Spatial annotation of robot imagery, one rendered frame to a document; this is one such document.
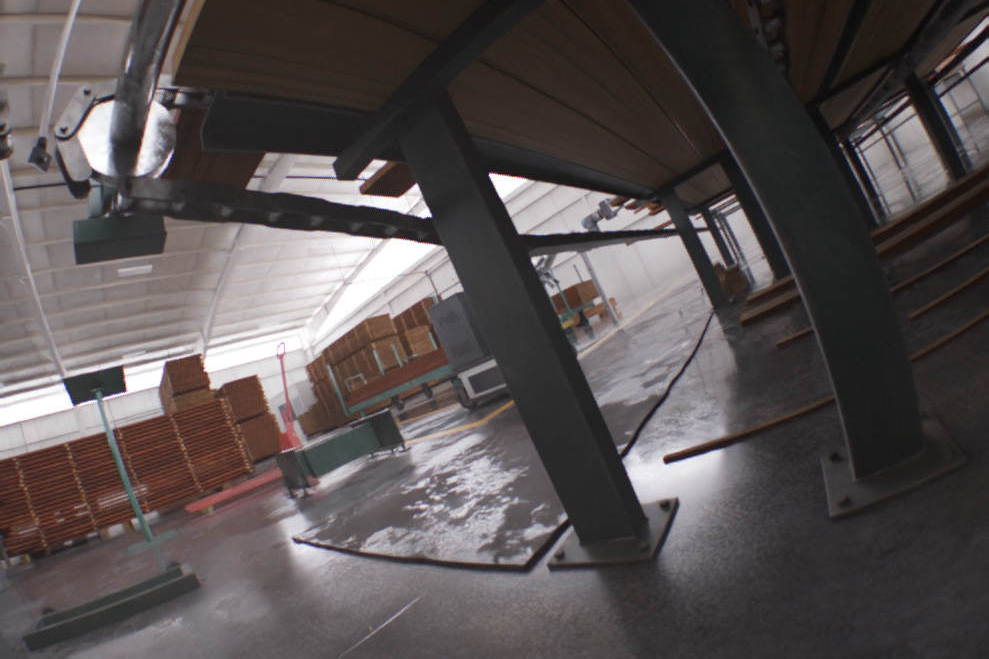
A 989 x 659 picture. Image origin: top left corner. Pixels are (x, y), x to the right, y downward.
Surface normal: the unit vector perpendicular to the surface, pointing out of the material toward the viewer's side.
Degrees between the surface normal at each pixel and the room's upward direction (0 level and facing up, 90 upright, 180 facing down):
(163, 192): 90
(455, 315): 90
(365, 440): 90
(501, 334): 90
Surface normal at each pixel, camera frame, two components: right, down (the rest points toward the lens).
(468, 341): -0.54, 0.12
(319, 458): 0.71, -0.41
